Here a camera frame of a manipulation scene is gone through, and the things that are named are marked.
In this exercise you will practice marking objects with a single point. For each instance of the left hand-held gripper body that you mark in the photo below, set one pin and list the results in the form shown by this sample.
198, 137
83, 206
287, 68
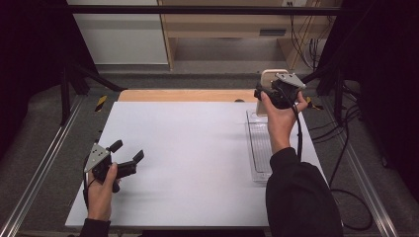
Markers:
100, 161

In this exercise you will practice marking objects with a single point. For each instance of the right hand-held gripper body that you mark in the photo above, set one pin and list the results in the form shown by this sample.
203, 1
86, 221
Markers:
283, 92

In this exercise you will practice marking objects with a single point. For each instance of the clear plastic box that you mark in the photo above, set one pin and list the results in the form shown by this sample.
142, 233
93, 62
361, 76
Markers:
260, 148

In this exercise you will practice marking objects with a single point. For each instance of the person's left hand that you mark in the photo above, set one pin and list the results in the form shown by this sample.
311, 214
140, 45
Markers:
100, 197

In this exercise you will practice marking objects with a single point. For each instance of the person's right hand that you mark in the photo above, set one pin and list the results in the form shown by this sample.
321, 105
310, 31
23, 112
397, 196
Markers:
280, 128

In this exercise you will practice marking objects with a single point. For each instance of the yellow black striped marker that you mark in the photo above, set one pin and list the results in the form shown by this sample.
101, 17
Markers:
313, 103

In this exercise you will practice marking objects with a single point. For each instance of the black metal stand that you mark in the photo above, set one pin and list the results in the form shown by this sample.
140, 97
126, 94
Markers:
334, 85
79, 82

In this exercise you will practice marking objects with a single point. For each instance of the light wooden desk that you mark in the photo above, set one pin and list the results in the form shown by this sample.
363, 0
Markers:
227, 29

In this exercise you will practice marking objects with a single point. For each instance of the white power outlet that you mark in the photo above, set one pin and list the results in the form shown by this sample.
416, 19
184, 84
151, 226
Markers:
294, 3

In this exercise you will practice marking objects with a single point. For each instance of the black curtain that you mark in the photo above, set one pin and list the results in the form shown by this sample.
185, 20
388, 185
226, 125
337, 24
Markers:
388, 65
29, 65

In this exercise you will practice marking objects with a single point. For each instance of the white cabinet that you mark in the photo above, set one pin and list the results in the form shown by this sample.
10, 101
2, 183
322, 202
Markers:
122, 36

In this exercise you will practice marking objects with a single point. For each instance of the aluminium floor rail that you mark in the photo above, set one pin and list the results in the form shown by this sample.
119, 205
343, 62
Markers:
36, 171
362, 174

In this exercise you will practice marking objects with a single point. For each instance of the black horizontal frame bar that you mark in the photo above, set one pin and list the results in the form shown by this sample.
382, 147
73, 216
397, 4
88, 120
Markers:
197, 9

